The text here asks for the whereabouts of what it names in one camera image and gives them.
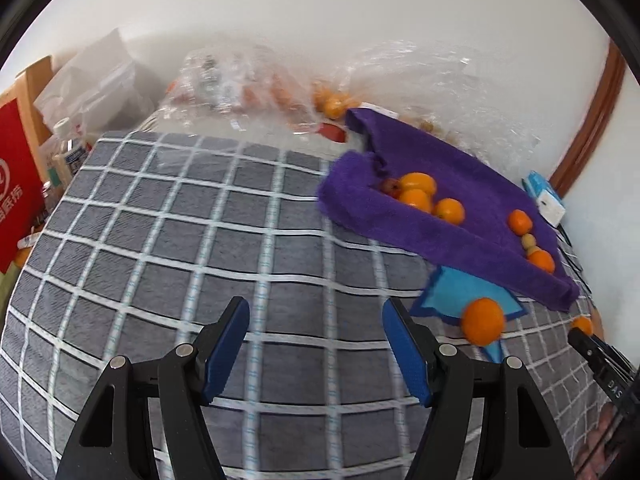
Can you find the grey checked blanket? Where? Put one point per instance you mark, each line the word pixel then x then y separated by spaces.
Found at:
pixel 175 240

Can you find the red paper bag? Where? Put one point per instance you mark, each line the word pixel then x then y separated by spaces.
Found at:
pixel 15 195

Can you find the clear plastic bottle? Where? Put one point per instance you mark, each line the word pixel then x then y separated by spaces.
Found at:
pixel 70 147

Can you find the large clear plastic bag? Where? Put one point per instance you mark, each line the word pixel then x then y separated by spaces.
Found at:
pixel 430 75

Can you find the large orange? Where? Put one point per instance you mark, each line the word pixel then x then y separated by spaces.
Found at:
pixel 482 322

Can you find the person's right hand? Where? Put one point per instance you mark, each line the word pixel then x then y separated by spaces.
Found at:
pixel 600 440

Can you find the orange mandarin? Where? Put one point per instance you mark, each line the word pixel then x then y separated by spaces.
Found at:
pixel 520 221
pixel 583 325
pixel 541 261
pixel 449 211
pixel 416 201
pixel 420 181

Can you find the wooden door frame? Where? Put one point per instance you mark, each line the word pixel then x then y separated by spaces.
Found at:
pixel 595 120

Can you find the red round fruit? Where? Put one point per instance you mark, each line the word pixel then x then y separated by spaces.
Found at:
pixel 334 133

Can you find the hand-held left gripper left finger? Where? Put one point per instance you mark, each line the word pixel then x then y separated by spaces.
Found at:
pixel 225 355

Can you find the clear bag of mandarins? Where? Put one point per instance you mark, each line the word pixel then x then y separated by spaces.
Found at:
pixel 334 105

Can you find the white and blue box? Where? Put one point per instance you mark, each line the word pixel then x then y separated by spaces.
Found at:
pixel 544 197

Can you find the purple towel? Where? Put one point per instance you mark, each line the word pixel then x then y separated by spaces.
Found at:
pixel 450 160

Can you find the cardboard box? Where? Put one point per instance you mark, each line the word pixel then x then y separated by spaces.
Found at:
pixel 35 77

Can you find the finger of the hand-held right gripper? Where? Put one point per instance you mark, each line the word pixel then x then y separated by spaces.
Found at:
pixel 595 355

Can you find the clear plastic bag with snacks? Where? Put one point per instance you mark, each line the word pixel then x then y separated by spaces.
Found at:
pixel 225 85

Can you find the white plastic bag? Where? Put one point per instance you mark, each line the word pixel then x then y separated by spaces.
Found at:
pixel 100 85

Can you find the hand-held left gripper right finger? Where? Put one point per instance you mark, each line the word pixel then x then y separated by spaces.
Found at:
pixel 407 355

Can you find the small red fruit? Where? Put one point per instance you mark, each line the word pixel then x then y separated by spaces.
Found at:
pixel 391 187

